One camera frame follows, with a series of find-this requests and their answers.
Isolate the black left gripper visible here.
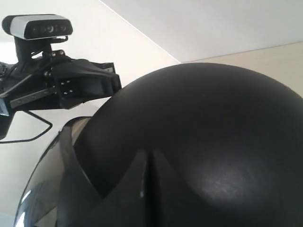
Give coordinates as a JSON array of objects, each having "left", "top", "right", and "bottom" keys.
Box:
[{"left": 0, "top": 50, "right": 121, "bottom": 140}]

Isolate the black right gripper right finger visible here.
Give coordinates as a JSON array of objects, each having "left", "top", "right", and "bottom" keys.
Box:
[{"left": 151, "top": 151, "right": 237, "bottom": 227}]

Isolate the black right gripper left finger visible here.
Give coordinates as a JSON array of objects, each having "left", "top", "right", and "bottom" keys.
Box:
[{"left": 58, "top": 151, "right": 149, "bottom": 227}]

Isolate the black helmet with visor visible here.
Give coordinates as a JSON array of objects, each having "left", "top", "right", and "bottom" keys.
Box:
[{"left": 14, "top": 63, "right": 303, "bottom": 227}]

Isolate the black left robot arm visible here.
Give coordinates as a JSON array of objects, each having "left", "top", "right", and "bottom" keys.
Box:
[{"left": 0, "top": 50, "right": 122, "bottom": 139}]

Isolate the thin black camera cable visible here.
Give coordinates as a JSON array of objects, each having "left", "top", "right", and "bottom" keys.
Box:
[{"left": 0, "top": 110, "right": 53, "bottom": 144}]

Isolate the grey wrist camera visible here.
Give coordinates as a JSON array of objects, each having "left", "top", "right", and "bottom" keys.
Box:
[{"left": 1, "top": 14, "right": 73, "bottom": 57}]

